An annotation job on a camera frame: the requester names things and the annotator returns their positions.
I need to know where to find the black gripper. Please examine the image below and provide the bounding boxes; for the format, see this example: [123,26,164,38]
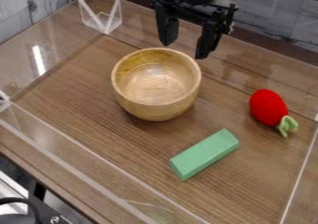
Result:
[151,0,239,59]

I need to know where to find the green rectangular block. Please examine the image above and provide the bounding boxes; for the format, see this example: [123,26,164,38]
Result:
[168,128,239,180]

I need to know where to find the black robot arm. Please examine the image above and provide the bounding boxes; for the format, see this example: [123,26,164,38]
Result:
[151,0,239,59]

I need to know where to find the brown wooden bowl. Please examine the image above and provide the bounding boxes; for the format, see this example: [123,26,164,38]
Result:
[111,47,202,121]

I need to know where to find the red plush strawberry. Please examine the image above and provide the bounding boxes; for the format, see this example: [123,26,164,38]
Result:
[248,89,299,138]

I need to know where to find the clear acrylic tray walls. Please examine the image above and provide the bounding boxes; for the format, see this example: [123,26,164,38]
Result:
[0,0,318,224]

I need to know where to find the black table leg bracket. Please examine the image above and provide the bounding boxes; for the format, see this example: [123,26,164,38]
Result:
[28,179,89,224]

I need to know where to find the black cable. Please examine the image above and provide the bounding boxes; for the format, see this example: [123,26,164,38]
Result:
[0,197,43,224]

